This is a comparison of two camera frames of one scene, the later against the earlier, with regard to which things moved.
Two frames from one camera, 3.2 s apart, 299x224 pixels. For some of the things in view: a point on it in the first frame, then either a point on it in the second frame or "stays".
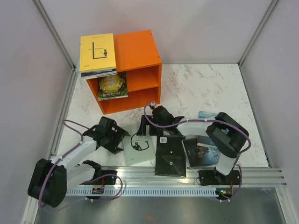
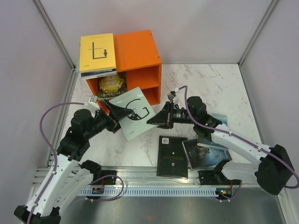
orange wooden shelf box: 137,54 stays
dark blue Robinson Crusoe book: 87,75 stays
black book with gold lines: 170,156 stays
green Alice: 113,87 stays
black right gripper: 145,122 -> 164,118
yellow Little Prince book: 97,53 stays
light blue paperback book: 77,69 stays
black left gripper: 119,135 -> 116,114
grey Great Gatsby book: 139,149 -> 136,124
